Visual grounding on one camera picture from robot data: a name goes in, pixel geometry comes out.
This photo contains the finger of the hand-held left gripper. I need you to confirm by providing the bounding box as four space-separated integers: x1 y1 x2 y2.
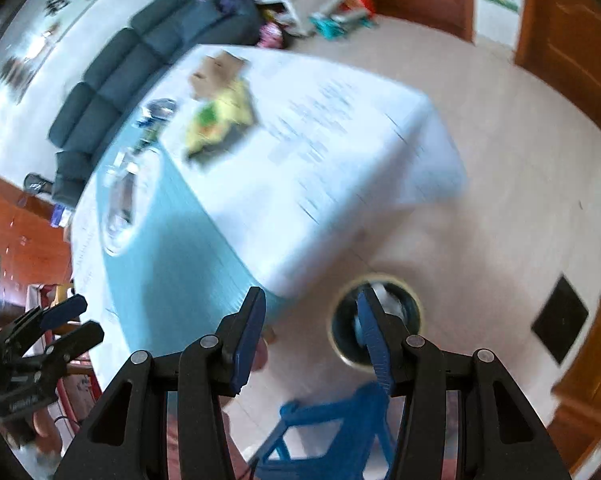
18 321 105 376
3 294 88 356

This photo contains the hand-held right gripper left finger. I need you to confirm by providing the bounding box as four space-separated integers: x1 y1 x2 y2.
53 286 267 480

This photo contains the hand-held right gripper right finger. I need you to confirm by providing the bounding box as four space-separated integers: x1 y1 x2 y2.
356 286 573 480

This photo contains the dark bin with cream rim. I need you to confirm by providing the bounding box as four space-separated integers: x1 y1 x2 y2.
327 272 425 371

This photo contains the person's left hand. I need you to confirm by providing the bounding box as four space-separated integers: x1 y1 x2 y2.
30 402 64 453

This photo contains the crumpled white paper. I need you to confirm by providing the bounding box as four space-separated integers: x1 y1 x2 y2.
373 282 413 328

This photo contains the reddish wooden cabinet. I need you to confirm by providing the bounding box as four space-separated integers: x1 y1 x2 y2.
0 165 74 311

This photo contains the blue plastic stool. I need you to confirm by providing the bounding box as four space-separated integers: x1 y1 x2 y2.
253 381 398 480

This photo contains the teal table mat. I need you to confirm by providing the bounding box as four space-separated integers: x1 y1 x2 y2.
95 145 291 356

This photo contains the black square floor mat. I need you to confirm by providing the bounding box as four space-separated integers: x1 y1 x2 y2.
530 275 590 365

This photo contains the table with white-teal cloth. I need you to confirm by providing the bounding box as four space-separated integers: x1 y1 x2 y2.
70 44 468 396

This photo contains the blue shiny wrapper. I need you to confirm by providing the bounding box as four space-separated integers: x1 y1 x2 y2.
135 99 178 156

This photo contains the light wooden cabinet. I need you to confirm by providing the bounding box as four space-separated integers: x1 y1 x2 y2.
545 290 601 476

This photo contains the yellow green packet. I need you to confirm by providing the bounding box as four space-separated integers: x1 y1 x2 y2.
183 77 258 161

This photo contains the dark blue-grey sofa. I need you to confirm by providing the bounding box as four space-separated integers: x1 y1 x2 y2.
48 0 264 208

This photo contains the brown cardboard box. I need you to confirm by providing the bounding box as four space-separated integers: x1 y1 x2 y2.
188 51 251 101

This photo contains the white plastic stool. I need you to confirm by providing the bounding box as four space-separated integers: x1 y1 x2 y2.
260 0 342 37

